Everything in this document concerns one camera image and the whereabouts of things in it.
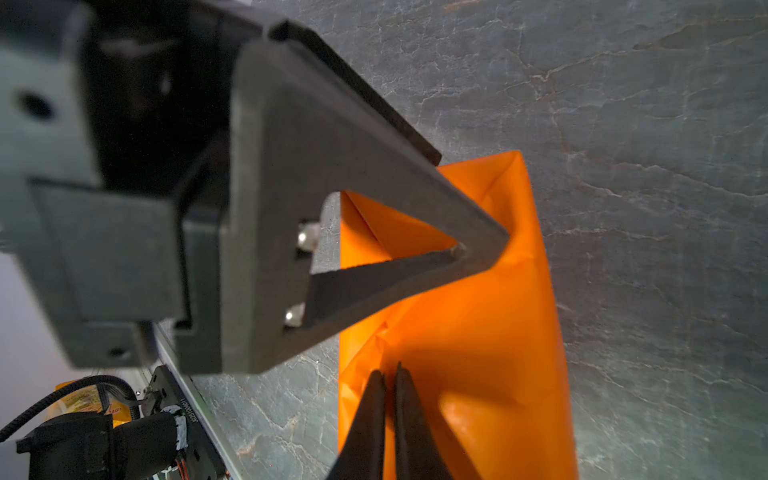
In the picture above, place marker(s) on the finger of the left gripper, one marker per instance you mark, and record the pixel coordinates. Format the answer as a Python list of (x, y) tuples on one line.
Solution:
[(297, 135), (290, 30)]

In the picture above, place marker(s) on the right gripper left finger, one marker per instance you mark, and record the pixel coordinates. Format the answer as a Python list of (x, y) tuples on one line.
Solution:
[(362, 455)]

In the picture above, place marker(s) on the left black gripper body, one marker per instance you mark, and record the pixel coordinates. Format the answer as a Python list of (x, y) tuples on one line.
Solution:
[(106, 197)]

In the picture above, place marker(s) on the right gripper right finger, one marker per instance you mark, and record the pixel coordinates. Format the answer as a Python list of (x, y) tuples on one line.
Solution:
[(416, 453)]

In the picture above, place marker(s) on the yellow plastic bag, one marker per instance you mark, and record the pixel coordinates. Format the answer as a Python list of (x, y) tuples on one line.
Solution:
[(109, 399)]

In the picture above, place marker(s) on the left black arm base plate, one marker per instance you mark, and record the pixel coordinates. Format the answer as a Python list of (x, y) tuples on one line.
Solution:
[(198, 458)]

